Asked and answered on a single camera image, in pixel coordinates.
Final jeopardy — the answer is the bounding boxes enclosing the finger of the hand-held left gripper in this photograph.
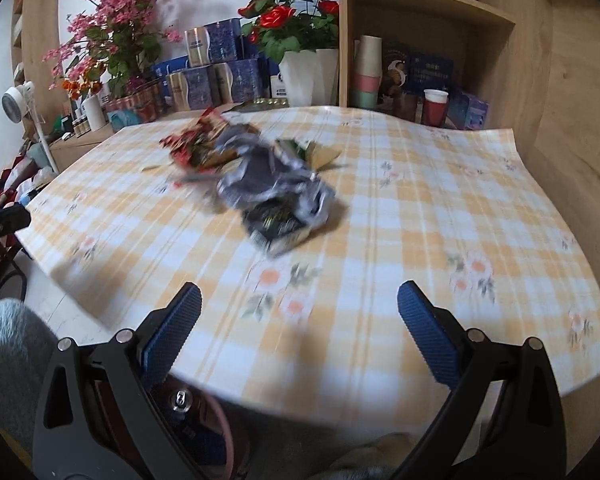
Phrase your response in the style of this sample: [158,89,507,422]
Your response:
[0,205,32,238]

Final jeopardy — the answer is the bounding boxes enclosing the white fan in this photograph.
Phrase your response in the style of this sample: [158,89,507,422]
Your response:
[1,81,59,173]

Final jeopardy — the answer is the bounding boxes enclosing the patterned corrugated planter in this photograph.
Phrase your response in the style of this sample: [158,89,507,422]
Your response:
[104,85,166,131]

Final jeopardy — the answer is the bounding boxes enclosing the red rose plant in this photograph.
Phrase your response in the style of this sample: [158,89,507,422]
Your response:
[237,0,341,63]

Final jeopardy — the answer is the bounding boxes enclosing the white faceted vase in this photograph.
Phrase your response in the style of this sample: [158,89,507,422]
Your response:
[278,49,340,108]

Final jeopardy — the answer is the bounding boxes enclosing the wooden bookshelf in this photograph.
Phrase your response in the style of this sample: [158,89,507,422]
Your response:
[10,0,63,91]

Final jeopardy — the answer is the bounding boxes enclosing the small blue box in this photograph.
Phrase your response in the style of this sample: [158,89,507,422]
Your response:
[452,92,490,130]

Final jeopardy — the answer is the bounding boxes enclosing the orange flower bouquet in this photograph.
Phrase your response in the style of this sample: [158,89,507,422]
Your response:
[60,77,103,103]

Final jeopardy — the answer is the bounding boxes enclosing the slim white vase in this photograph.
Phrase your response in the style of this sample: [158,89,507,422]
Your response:
[82,95,106,131]

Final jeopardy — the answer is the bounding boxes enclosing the flat blue box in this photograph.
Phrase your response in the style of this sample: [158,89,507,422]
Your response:
[152,57,188,78]

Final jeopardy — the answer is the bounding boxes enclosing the stack of pastel paper cups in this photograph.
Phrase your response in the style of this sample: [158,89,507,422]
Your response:
[351,35,383,108]

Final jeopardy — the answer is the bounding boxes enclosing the dark red cup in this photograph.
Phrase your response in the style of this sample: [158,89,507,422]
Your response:
[397,94,421,121]

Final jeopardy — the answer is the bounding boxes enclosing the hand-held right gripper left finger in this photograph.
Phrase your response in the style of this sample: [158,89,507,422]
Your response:
[30,282,203,480]

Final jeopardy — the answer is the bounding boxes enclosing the black snack packet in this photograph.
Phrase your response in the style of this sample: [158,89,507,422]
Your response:
[242,200,316,257]

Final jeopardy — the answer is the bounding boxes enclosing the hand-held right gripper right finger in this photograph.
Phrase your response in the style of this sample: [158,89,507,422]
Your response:
[395,281,567,480]

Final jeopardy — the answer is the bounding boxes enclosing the black chair frame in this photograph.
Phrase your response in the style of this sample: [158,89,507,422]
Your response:
[0,270,28,311]

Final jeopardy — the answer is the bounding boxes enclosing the blue silver gift box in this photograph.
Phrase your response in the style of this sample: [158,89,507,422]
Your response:
[185,19,242,67]
[214,59,261,106]
[166,67,216,111]

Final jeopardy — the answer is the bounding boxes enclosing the dark blue gift box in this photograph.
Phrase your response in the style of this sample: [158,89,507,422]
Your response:
[409,52,456,96]

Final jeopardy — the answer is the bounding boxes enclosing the silver foil bag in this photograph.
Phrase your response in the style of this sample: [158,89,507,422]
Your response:
[215,130,341,231]

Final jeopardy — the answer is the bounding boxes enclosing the dark moon printed box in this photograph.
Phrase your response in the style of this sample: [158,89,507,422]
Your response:
[380,42,412,98]

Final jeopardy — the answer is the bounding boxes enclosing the red soda can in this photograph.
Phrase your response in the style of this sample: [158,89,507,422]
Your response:
[167,389,193,416]

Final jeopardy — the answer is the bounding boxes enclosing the red paper cup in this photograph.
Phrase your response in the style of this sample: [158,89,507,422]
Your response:
[422,89,450,127]

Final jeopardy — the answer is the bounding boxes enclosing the row of small bottles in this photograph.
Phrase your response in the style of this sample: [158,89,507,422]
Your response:
[55,115,91,138]

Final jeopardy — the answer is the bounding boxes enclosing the low wooden cabinet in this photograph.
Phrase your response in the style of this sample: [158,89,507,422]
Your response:
[45,102,241,163]

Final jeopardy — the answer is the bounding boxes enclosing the pink blossom plant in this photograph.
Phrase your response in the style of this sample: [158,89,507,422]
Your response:
[42,0,191,96]

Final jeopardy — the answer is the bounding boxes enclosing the wooden shelf unit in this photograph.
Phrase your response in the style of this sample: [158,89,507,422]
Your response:
[337,0,553,151]

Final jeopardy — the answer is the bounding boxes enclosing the green gold wrapper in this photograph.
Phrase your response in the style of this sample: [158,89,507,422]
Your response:
[275,137,343,171]

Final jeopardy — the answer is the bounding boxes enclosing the gold leaf tray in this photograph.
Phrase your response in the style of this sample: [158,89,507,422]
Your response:
[232,99,291,111]

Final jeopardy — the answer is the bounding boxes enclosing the brown plastic bin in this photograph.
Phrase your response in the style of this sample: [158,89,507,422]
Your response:
[92,377,237,480]

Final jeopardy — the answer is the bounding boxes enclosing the gold red wrapper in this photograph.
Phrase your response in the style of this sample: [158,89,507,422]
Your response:
[159,107,261,173]

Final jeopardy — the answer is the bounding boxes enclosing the yellow checkered floral tablecloth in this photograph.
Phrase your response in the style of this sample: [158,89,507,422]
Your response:
[17,105,600,411]

